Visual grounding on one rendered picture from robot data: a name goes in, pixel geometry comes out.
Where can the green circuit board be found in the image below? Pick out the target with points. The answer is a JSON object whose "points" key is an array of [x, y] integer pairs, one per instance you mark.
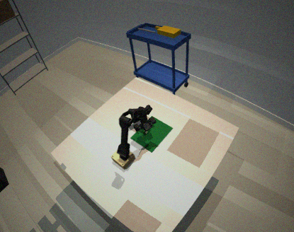
{"points": [[153, 137]]}

